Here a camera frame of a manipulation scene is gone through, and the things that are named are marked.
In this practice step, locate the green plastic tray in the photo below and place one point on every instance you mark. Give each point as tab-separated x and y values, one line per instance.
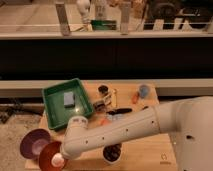
57	114

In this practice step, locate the white bowl of dark fruit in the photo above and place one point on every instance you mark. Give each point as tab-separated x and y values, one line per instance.
112	154

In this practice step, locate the yellow banana toy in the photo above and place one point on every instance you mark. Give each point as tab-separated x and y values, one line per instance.
114	98

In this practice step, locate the blue sponge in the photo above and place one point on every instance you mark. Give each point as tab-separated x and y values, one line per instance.
69	99

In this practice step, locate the background green tray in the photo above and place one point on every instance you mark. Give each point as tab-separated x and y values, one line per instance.
104	24

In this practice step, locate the orange bowl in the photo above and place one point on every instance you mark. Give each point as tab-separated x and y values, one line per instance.
50	158

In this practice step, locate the orange fruit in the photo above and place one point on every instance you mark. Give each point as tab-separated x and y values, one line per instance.
104	122

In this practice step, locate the black handled knife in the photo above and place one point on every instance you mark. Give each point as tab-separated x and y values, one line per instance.
119	111

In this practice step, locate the purple bowl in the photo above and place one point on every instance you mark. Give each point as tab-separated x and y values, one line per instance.
33	143

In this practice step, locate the orange carrot toy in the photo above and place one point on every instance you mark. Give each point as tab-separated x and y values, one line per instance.
135	97

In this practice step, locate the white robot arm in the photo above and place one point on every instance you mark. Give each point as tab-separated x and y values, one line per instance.
189	121

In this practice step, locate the small metal can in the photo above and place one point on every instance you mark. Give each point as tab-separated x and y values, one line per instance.
99	106

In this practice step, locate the blue white crumpled packet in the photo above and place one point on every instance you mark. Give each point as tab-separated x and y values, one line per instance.
114	117

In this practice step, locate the blue cup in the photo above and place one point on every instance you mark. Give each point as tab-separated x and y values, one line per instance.
144	91

